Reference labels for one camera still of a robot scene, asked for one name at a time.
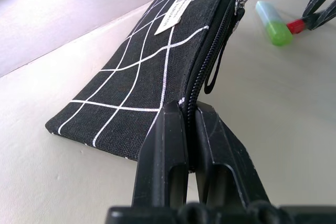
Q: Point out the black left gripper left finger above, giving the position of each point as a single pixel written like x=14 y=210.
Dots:
x=162 y=155

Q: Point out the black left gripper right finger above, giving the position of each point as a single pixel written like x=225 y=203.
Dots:
x=225 y=155

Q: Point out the red marker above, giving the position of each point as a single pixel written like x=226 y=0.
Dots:
x=295 y=26

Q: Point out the black white-grid zip pouch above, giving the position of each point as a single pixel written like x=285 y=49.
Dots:
x=147 y=77

